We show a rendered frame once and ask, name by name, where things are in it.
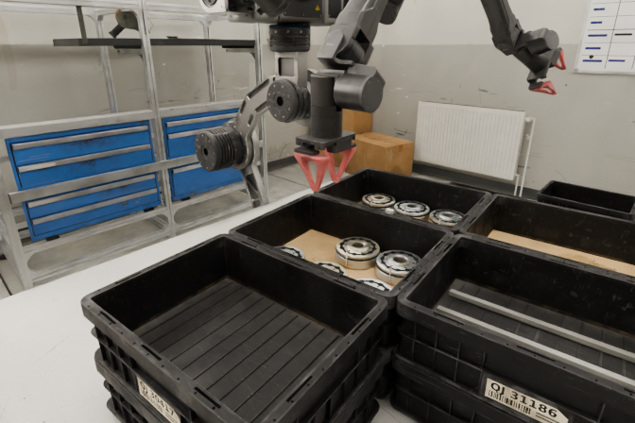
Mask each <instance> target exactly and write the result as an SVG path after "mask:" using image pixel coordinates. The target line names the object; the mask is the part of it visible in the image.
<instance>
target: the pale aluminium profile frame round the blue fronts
mask: <svg viewBox="0 0 635 423"><path fill-rule="evenodd" d="M0 1H4V2H18V3H33V4H48V5H63V6H83V7H93V8H82V14H83V15H88V17H90V18H91V19H92V20H94V22H95V28H96V33H97V38H106V35H105V30H104V25H103V22H104V20H105V19H106V18H107V17H108V16H110V17H115V13H116V11H117V10H118V9H121V12H132V13H133V14H134V15H135V16H136V17H137V21H138V27H139V34H140V39H141V41H142V45H141V47H142V54H143V61H144V67H145V74H146V86H147V93H148V100H149V106H150V110H152V111H153V114H154V119H151V120H152V126H153V133H151V135H152V138H154V140H155V146H156V153H157V160H158V162H153V163H150V164H145V165H140V166H135V167H131V168H127V169H122V170H117V171H112V172H109V173H104V174H99V175H94V176H90V177H86V178H77V179H73V180H68V181H64V182H60V183H55V184H50V185H46V186H42V187H37V188H33V189H28V190H23V191H19V192H15V193H10V194H8V193H7V190H6V186H5V183H4V180H3V177H2V173H1V170H0V210H1V211H0V252H1V253H2V252H3V253H4V254H2V255H0V260H6V259H8V261H9V263H10V265H11V266H12V268H13V270H14V271H15V273H16V274H17V276H18V278H19V279H20V281H21V282H22V283H23V287H24V290H28V289H31V288H34V286H33V282H35V281H38V280H41V279H46V278H49V277H51V276H54V275H57V274H59V273H62V272H65V271H67V270H70V269H73V268H76V267H79V266H81V265H84V264H86V263H89V262H94V261H97V260H100V259H102V258H105V257H108V256H110V255H113V254H116V253H118V252H121V251H124V250H127V249H130V248H133V247H136V246H137V245H142V244H145V243H148V242H151V241H153V240H156V239H159V238H162V237H164V236H167V235H168V239H170V238H173V237H176V232H178V231H181V230H184V229H186V228H190V227H193V226H196V225H199V224H202V223H204V222H207V221H210V220H213V219H216V218H218V217H220V216H223V215H226V214H229V213H232V212H236V211H239V210H242V209H244V208H247V207H250V206H252V205H251V202H250V200H247V201H244V202H241V203H238V204H235V205H232V206H229V207H227V208H224V209H221V210H218V211H213V212H210V213H207V214H204V215H202V216H200V217H197V218H194V219H191V220H188V221H185V222H182V223H179V224H178V223H176V222H175V221H174V215H175V212H176V211H177V210H178V209H179V208H182V207H186V206H189V205H192V204H195V203H198V202H201V201H204V200H207V199H211V198H214V197H217V196H220V195H225V194H228V193H231V192H235V191H240V192H243V193H245V194H248V191H247V188H246V185H245V182H240V183H233V184H230V185H226V186H228V187H224V186H223V187H219V188H220V189H217V190H214V191H211V192H208V193H205V194H201V195H196V196H192V197H190V196H187V197H185V198H181V199H180V200H179V201H176V202H173V203H172V201H171V196H172V195H171V191H170V189H171V188H170V184H169V174H168V173H167V169H168V168H172V167H176V166H181V165H184V164H188V163H193V162H197V161H198V159H197V155H196V154H194V155H189V156H184V157H180V158H175V159H171V160H167V159H166V158H165V152H164V144H163V131H162V124H161V117H160V110H159V103H158V95H157V89H156V81H155V75H154V68H153V60H152V54H151V46H150V39H149V33H148V25H147V17H148V19H167V20H186V21H199V22H200V23H201V24H202V26H203V32H204V39H211V31H210V24H211V22H212V21H220V20H228V15H227V13H226V12H225V13H208V12H206V11H205V10H204V9H203V7H195V6H184V5H171V4H159V3H147V2H145V0H134V1H123V0H0ZM0 11H15V12H34V13H53V14H72V15H77V9H76V8H65V7H49V6H34V5H18V4H3V3H0ZM151 11H166V12H181V13H195V14H202V15H188V14H173V13H158V12H151ZM209 14H211V15H209ZM253 35H254V40H255V45H254V53H255V72H256V86H257V85H258V84H260V83H261V82H262V81H263V80H264V76H263V55H262V34H261V24H259V23H257V24H253ZM99 49H100V55H101V60H102V65H103V71H104V77H105V81H106V87H107V93H108V98H109V103H110V109H111V113H118V108H117V102H116V96H115V90H114V85H113V80H112V69H111V64H110V58H109V52H108V46H99ZM205 53H206V63H207V74H208V84H209V95H210V103H211V102H216V97H215V76H214V65H213V53H212V46H211V45H205ZM156 111H157V114H158V118H157V116H156ZM258 128H259V146H260V161H257V165H261V174H260V176H261V179H262V182H263V184H264V187H265V190H266V195H267V198H268V180H267V159H266V118H265V114H263V115H262V116H261V117H260V119H259V121H258ZM155 171H159V173H160V174H159V175H158V181H159V180H160V181H161V187H159V188H160V192H162V193H161V194H160V195H161V201H162V205H158V206H157V208H153V207H151V208H148V209H144V210H141V211H136V212H137V213H135V212H133V213H130V215H128V216H125V217H121V218H118V219H114V220H111V221H109V222H105V223H102V224H98V225H95V226H92V227H88V228H83V229H80V230H77V231H73V232H70V233H66V234H63V235H61V236H59V235H54V236H51V237H47V238H45V240H44V241H40V242H38V243H34V244H31V245H25V246H22V243H21V240H20V239H23V238H26V237H29V236H30V233H29V229H26V230H22V231H19V232H18V229H20V228H27V227H28V225H27V222H26V221H25V222H22V223H18V224H16V223H15V220H14V216H16V215H20V214H25V213H24V209H23V207H20V208H15V209H12V208H11V206H10V204H14V203H19V202H23V201H27V200H31V199H35V198H39V197H44V196H48V195H55V194H59V193H64V192H68V191H72V190H76V189H80V188H84V187H89V186H93V185H96V184H101V183H105V182H110V181H114V180H118V179H122V178H130V177H134V176H139V175H142V174H147V173H151V172H155ZM8 195H9V196H8ZM9 202H10V203H9ZM159 214H163V215H164V216H165V219H166V222H165V221H164V220H163V219H161V218H159V217H158V216H156V215H159ZM143 219H147V220H148V221H150V222H151V223H153V224H155V225H156V226H158V227H159V228H161V229H160V230H157V231H154V232H151V233H148V234H146V235H143V236H140V237H137V238H134V239H131V240H128V241H125V242H123V243H120V244H117V245H113V246H110V247H107V248H104V249H101V250H98V251H96V252H93V253H90V254H87V255H84V256H81V257H78V258H75V259H72V260H70V261H67V262H62V263H59V264H56V265H53V266H50V267H47V268H45V269H42V270H39V271H38V270H36V271H35V270H32V269H30V268H29V267H28V266H27V262H28V260H29V258H30V257H31V256H32V255H34V253H36V252H39V251H42V250H46V249H48V248H51V247H54V246H58V245H63V244H66V243H70V242H73V241H75V240H78V239H81V238H85V237H88V236H91V235H94V234H97V233H100V232H103V231H106V230H110V229H113V228H118V227H122V226H124V225H127V224H130V223H134V222H137V221H140V220H143ZM3 222H4V223H5V224H4V223H3Z"/></svg>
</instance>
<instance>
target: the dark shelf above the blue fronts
mask: <svg viewBox="0 0 635 423"><path fill-rule="evenodd" d="M87 40H88V43H82V38H75V39H53V43H54V46H113V47H114V49H142V47H141V45H142V41H141V39H136V38H87ZM150 45H222V48H254V45H255V40H205V39H150Z"/></svg>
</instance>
